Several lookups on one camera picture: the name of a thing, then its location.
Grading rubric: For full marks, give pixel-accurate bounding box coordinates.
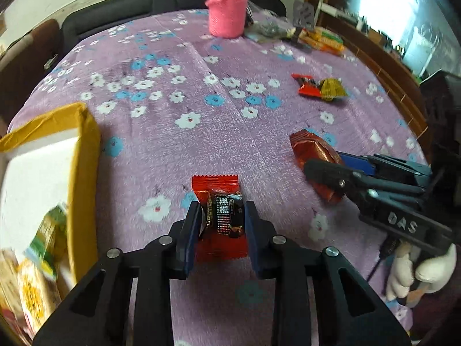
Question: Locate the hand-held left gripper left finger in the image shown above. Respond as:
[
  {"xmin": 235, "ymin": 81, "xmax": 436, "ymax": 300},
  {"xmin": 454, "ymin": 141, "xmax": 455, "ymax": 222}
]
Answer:
[{"xmin": 32, "ymin": 201, "xmax": 202, "ymax": 346}]

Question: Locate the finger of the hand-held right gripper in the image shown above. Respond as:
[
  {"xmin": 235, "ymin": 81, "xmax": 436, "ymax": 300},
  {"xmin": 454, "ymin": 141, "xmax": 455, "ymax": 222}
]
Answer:
[
  {"xmin": 303, "ymin": 158, "xmax": 430, "ymax": 217},
  {"xmin": 336, "ymin": 151, "xmax": 433, "ymax": 189}
]

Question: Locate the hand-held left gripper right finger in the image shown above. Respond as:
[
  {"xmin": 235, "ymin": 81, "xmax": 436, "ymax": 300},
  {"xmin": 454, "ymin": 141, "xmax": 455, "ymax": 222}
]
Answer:
[{"xmin": 244, "ymin": 200, "xmax": 412, "ymax": 346}]

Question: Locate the shiny dark red snack packet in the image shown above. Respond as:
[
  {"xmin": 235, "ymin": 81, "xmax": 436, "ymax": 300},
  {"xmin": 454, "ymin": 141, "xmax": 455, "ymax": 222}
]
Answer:
[{"xmin": 289, "ymin": 129, "xmax": 347, "ymax": 205}]

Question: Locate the red candy packet black label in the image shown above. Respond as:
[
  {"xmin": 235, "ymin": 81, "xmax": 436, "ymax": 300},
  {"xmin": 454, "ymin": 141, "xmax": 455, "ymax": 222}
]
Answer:
[{"xmin": 191, "ymin": 174, "xmax": 250, "ymax": 262}]

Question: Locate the yellow cardboard box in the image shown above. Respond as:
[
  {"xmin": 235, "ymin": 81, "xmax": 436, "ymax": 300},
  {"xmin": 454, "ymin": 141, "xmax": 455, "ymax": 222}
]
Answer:
[{"xmin": 0, "ymin": 102, "xmax": 102, "ymax": 346}]

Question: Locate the green and yellow snack packet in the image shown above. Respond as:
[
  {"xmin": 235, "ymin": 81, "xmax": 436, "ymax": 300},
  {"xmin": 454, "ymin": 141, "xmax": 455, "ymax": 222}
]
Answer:
[{"xmin": 28, "ymin": 203, "xmax": 70, "ymax": 282}]

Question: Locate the cracker packet with yellow label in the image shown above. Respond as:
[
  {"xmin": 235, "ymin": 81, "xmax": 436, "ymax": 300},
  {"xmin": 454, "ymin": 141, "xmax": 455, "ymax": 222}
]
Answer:
[{"xmin": 16, "ymin": 257, "xmax": 64, "ymax": 338}]

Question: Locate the long cracker packet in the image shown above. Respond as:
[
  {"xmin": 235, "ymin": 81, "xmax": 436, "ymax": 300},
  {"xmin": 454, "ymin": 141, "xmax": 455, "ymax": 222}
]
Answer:
[{"xmin": 0, "ymin": 247, "xmax": 23, "ymax": 319}]

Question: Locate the person's right hand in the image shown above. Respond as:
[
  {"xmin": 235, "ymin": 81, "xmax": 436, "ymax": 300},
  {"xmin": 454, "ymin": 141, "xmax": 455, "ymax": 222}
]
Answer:
[{"xmin": 385, "ymin": 241, "xmax": 459, "ymax": 302}]

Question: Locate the olive green snack packet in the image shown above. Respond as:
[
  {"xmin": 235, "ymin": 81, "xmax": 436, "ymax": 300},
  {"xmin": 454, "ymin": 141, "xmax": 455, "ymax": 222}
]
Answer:
[{"xmin": 318, "ymin": 78, "xmax": 349, "ymax": 101}]

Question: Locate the purple floral tablecloth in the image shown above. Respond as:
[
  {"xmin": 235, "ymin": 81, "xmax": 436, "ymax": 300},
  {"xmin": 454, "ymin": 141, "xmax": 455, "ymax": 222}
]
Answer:
[{"xmin": 6, "ymin": 6, "xmax": 433, "ymax": 346}]

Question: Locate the brown wooden cabinet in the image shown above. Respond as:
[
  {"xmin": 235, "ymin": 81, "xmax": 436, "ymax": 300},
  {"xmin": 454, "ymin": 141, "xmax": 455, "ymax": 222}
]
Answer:
[{"xmin": 305, "ymin": 0, "xmax": 461, "ymax": 142}]

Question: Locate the green and orange biscuit pack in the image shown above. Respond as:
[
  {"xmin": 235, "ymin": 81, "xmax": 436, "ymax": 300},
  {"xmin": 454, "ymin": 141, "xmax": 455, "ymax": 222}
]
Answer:
[{"xmin": 316, "ymin": 28, "xmax": 343, "ymax": 43}]

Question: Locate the pink bottle with knitted sleeve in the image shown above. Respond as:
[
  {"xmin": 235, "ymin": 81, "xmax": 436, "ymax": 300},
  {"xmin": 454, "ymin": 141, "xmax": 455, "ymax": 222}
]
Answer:
[{"xmin": 205, "ymin": 0, "xmax": 250, "ymax": 39}]

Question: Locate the brown chair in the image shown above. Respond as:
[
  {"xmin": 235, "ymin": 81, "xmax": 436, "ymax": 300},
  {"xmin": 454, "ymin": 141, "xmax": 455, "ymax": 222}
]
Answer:
[{"xmin": 0, "ymin": 18, "xmax": 64, "ymax": 127}]

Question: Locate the black sofa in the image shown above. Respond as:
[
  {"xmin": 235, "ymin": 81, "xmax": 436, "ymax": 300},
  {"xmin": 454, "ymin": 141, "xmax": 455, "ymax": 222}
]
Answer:
[{"xmin": 61, "ymin": 0, "xmax": 288, "ymax": 44}]

